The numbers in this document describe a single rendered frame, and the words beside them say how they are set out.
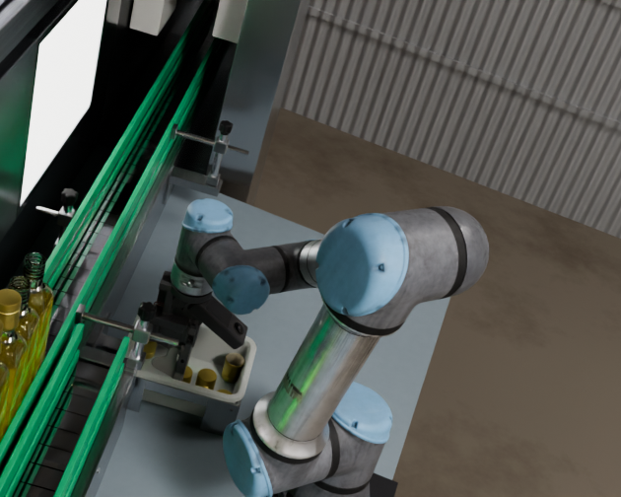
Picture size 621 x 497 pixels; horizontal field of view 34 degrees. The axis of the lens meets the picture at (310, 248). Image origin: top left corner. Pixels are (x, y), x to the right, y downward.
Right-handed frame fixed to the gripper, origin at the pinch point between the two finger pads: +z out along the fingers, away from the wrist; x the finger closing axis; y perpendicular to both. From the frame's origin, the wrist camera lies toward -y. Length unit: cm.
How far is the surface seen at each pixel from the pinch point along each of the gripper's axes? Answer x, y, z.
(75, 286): -6.3, 22.2, -7.4
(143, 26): -87, 33, -21
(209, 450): 10.4, -8.3, 5.5
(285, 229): -62, -12, 6
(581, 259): -212, -132, 81
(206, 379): 0.5, -4.4, -0.8
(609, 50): -244, -116, 8
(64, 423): 25.3, 14.1, -7.5
